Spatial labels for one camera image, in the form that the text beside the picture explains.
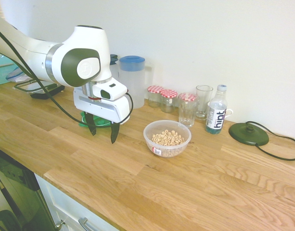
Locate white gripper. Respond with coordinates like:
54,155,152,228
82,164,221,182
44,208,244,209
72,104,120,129
73,86,131,144

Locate green food container lid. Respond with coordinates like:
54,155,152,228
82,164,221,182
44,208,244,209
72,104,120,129
78,111,112,127

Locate clear pitcher with blue lid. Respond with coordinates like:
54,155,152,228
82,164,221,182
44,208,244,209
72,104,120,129
118,55,154,110

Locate glass jar red checkered lid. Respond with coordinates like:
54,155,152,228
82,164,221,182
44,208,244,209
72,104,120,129
147,85,165,108
159,89,179,114
178,92,200,103

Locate black container with clear lid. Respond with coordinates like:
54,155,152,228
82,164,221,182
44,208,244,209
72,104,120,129
13,79,65,100

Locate clear bowl with cereal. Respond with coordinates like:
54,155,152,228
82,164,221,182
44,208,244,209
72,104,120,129
143,120,192,158

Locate faceted glass tumbler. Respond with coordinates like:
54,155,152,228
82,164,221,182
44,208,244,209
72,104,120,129
178,99,199,128

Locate clear zip bag blue seal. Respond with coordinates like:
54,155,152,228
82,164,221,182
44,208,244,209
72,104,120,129
5,66,34,84

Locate tall footed drinking glass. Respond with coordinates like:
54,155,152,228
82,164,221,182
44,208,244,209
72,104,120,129
195,85,214,121

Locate dark dishwasher front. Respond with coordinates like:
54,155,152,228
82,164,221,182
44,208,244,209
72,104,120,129
0,145,58,231

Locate hint water bottle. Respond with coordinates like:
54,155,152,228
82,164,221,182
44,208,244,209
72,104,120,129
205,84,228,135

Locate teal bread box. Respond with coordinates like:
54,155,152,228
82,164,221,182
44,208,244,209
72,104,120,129
0,51,21,87

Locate dark round kettle base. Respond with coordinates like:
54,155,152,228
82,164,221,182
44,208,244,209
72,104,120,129
228,122,270,146

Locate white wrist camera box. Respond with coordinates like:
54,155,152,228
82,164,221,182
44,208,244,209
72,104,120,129
92,80,128,101

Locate metal drawer handle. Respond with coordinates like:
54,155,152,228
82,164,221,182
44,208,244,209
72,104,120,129
77,217,100,231

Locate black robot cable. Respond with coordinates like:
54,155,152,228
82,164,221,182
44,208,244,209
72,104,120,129
0,24,134,126

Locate dark kettle base cord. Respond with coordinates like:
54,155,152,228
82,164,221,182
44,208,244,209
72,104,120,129
248,120,295,161

